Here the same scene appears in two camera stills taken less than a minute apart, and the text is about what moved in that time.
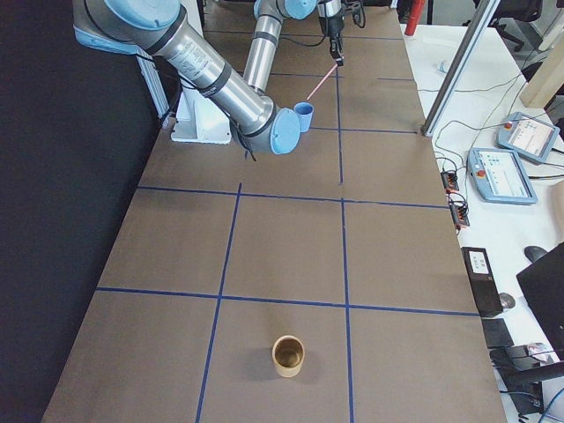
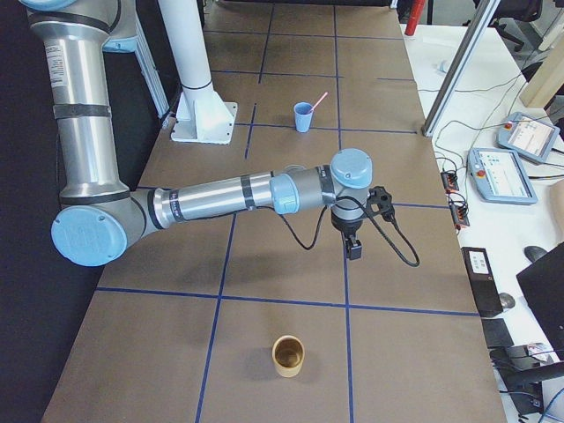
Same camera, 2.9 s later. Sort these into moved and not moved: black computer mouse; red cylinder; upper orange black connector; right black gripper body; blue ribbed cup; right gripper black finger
Moved: right gripper black finger; right black gripper body
Not moved: red cylinder; black computer mouse; blue ribbed cup; upper orange black connector
